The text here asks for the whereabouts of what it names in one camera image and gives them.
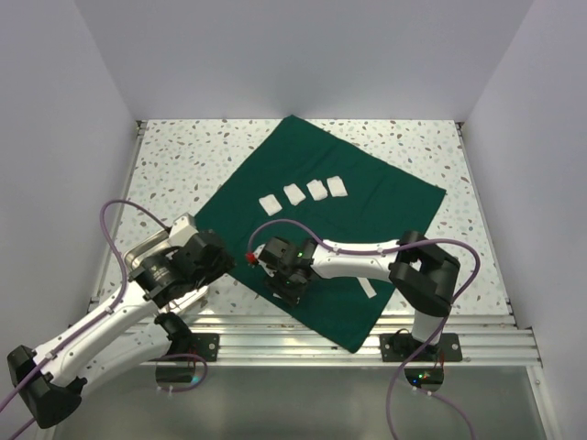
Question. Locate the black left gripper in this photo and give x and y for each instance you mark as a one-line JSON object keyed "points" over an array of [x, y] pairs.
{"points": [[223, 263]]}

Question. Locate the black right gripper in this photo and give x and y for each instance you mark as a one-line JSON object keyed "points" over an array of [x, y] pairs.
{"points": [[290, 295]]}

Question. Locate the stainless steel tray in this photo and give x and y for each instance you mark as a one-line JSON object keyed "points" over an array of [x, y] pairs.
{"points": [[150, 269]]}

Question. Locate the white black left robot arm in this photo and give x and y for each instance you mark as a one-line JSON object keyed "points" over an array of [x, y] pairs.
{"points": [[139, 322]]}

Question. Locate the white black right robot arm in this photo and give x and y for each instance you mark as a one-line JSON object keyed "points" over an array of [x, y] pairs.
{"points": [[322, 284]]}

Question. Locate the green surgical cloth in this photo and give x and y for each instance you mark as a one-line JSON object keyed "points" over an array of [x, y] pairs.
{"points": [[383, 201]]}

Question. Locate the white gauze pad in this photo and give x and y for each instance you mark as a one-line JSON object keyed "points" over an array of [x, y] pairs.
{"points": [[317, 190], [294, 194], [270, 204], [336, 187]]}

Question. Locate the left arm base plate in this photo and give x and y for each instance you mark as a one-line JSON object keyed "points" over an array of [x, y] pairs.
{"points": [[202, 345]]}

